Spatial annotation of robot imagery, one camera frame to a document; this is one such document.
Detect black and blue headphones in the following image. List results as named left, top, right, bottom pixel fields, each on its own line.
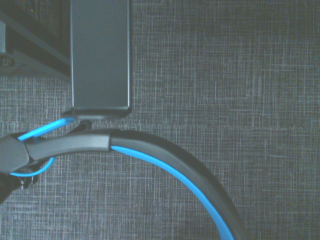
left=0, top=117, right=249, bottom=240

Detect dark side table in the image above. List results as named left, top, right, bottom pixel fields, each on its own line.
left=0, top=0, right=72, bottom=82

